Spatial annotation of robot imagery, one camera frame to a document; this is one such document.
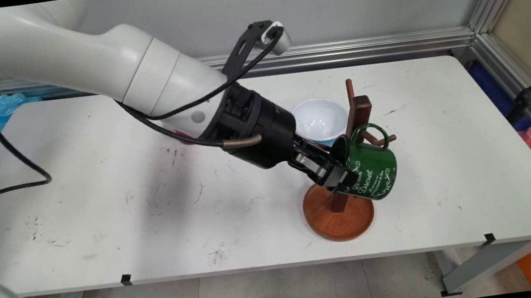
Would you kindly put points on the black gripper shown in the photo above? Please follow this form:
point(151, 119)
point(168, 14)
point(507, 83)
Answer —
point(258, 130)

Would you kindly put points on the green enamel mug white lettering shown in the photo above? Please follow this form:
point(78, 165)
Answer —
point(373, 171)

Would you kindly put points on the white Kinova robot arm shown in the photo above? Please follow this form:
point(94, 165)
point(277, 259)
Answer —
point(60, 57)

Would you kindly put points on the white bowl with blue band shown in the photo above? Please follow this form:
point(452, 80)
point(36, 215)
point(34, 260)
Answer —
point(317, 118)

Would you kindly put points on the wooden mug tree stand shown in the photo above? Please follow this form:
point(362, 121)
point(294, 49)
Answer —
point(338, 220)

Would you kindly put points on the black table edge clip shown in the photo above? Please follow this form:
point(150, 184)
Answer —
point(489, 239)
point(126, 280)

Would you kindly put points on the blue box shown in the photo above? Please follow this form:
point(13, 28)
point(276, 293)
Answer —
point(493, 88)

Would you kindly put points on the grey table leg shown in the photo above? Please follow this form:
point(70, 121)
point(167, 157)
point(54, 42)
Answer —
point(488, 263)

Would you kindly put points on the horizontal aluminium frame rail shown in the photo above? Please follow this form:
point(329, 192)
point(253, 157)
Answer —
point(334, 53)

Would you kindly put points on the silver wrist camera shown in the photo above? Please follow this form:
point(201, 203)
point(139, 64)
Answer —
point(278, 40)

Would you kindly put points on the black camera mounting bracket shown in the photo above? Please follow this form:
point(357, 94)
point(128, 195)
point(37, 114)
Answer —
point(242, 51)

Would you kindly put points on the aluminium corner frame post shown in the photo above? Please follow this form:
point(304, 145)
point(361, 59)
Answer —
point(499, 7)

